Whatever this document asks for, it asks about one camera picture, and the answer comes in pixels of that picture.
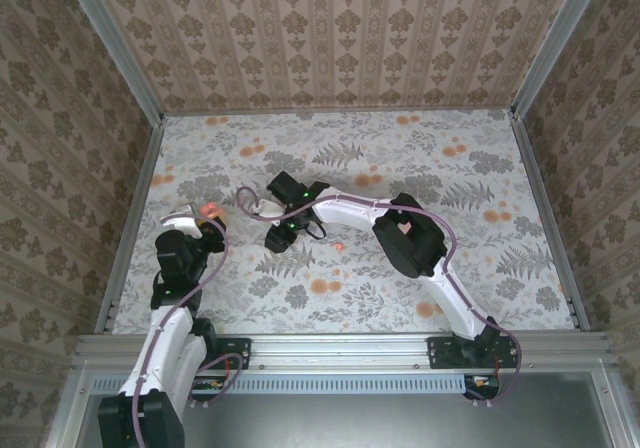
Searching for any small black controller board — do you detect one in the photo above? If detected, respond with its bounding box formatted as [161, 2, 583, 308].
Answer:
[462, 373, 501, 400]
[189, 375, 226, 402]

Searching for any grey sheet metal panel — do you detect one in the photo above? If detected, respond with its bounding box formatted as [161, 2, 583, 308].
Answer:
[79, 372, 616, 448]

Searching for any aluminium table side rail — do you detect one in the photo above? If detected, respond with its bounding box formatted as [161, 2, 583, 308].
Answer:
[509, 115, 591, 332]
[94, 117, 166, 337]

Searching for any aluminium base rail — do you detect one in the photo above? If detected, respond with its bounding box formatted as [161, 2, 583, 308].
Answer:
[69, 333, 616, 374]

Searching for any aluminium corner post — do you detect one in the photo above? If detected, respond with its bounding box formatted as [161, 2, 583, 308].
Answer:
[509, 0, 615, 119]
[57, 0, 166, 125]

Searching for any aluminium frame bar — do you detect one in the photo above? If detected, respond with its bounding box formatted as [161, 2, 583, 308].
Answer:
[589, 357, 639, 448]
[47, 335, 99, 448]

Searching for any slotted grey cable duct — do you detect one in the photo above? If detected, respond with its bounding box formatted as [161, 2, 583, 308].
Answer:
[94, 373, 469, 395]

